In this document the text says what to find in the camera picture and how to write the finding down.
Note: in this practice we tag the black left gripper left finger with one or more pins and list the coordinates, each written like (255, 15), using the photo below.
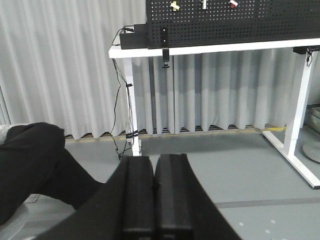
(122, 209)

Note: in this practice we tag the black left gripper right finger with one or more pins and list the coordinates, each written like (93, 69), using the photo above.
(183, 209)

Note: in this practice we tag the red toggle switch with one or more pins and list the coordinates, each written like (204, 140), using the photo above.
(233, 3)

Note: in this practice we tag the person's leg in black trousers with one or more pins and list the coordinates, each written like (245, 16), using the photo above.
(34, 160)

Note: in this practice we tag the white height-adjustable desk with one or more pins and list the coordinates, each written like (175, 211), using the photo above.
(299, 96)

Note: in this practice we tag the grey round stand base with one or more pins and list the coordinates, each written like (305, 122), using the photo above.
(312, 151)

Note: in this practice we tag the grey curtain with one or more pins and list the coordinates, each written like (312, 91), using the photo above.
(55, 68)

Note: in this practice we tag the black box on desk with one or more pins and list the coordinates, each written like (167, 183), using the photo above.
(136, 38)

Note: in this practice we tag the black perforated pegboard panel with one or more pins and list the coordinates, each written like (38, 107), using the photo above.
(219, 24)

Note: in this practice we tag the black desk control box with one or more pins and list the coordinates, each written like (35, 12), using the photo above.
(301, 50)

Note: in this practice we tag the black pegboard clamp bracket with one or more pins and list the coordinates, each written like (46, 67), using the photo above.
(164, 47)

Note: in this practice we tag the white green-lit toggle switch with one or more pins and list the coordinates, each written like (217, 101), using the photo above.
(204, 4)

